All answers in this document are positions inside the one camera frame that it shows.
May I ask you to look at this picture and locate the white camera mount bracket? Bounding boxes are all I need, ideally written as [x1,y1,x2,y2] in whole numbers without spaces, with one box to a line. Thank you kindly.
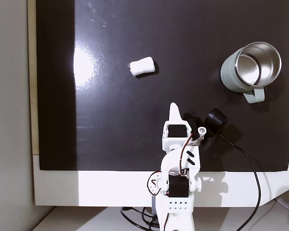
[190,126,208,147]

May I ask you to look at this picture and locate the black rubber mat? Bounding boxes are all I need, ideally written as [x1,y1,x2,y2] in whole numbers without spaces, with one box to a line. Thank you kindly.
[35,0,289,173]

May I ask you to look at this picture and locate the white gauze roll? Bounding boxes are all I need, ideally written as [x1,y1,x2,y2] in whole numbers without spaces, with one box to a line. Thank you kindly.
[129,56,156,77]

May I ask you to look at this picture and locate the black base cables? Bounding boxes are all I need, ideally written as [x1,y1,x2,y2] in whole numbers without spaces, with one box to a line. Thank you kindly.
[119,205,160,230]

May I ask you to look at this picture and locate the black oval camera box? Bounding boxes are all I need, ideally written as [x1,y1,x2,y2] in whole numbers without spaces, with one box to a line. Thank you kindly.
[203,108,229,136]

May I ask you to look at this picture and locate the pale green steel-lined mug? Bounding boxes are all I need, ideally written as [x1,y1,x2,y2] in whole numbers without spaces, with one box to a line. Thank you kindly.
[220,41,282,104]

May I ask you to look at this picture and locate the black camera cable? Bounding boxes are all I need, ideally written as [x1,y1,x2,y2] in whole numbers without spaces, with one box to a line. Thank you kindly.
[218,133,262,231]

